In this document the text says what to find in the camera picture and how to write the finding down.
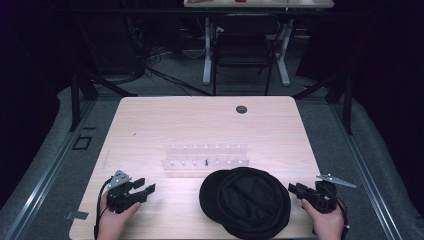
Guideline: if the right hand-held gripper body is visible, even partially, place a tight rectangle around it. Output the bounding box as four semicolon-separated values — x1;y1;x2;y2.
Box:
297;173;358;214

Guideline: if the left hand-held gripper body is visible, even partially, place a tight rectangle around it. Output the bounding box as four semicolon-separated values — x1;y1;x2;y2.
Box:
106;169;148;215

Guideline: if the black cloth hat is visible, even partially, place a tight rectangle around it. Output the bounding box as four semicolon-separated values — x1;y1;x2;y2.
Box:
198;166;292;240

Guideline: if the person's left hand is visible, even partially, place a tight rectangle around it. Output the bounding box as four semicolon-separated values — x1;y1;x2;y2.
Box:
96;191;142;240

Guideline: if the person's right hand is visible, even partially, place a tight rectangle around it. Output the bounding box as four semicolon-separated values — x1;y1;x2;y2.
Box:
300;197;346;240

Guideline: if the grey tape strip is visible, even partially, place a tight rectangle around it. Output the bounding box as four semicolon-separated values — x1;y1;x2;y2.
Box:
64;210;90;221

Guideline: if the clear acrylic peg rack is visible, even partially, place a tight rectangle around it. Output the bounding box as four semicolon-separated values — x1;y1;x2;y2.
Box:
161;143;251;178

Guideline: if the black metal stand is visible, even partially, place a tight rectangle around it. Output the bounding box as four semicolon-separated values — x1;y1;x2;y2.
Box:
293;68;354;136
69;68;138;132

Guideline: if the black chair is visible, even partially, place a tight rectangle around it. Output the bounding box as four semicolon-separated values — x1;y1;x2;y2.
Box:
212;13;282;97

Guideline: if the white-legged desk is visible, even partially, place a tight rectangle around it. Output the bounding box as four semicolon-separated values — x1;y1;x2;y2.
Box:
183;0;335;87

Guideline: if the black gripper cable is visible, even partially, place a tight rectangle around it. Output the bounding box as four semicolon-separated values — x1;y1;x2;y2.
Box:
335;197;350;236
93;177;114;240

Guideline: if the aluminium floor rail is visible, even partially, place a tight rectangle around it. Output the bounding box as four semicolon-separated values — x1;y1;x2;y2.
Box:
3;99;98;240
328;101;406;240

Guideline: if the bundle of floor cables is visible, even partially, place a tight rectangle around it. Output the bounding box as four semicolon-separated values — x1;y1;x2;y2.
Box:
124;16;214;97

